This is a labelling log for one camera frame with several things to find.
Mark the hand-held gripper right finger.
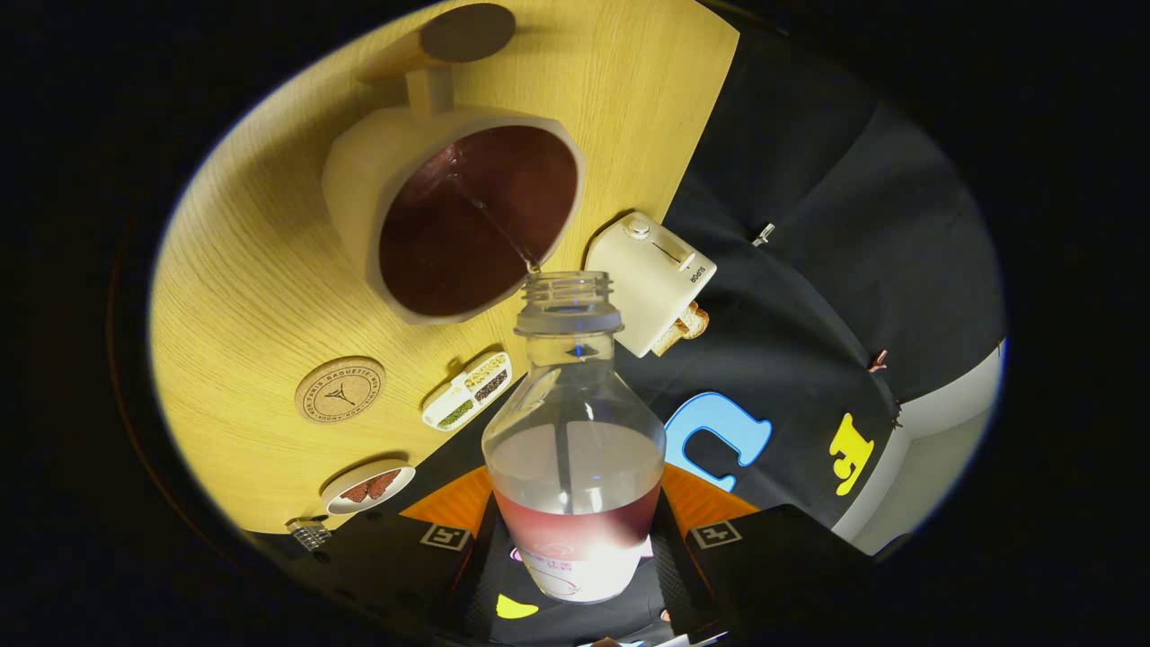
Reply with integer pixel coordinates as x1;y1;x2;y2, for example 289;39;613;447
651;463;880;643

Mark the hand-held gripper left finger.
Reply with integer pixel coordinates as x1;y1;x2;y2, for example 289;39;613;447
301;465;504;643

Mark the clear juice bottle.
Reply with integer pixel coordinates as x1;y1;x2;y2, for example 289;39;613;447
482;271;668;604

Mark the round cork coaster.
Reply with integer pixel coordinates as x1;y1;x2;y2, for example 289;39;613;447
295;357;387;425

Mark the beige cup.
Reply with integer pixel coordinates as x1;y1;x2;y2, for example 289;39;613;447
322;3;587;325

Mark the white round plate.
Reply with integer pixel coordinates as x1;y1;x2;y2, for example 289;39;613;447
321;459;417;516

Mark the white divided dish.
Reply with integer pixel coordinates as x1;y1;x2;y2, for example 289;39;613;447
422;351;513;432

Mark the white toaster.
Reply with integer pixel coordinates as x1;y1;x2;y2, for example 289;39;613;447
585;213;718;359

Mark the wooden table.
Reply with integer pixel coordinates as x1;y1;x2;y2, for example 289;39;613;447
148;0;740;536

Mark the wire basket holder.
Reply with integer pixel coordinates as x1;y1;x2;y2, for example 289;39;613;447
286;517;332;551

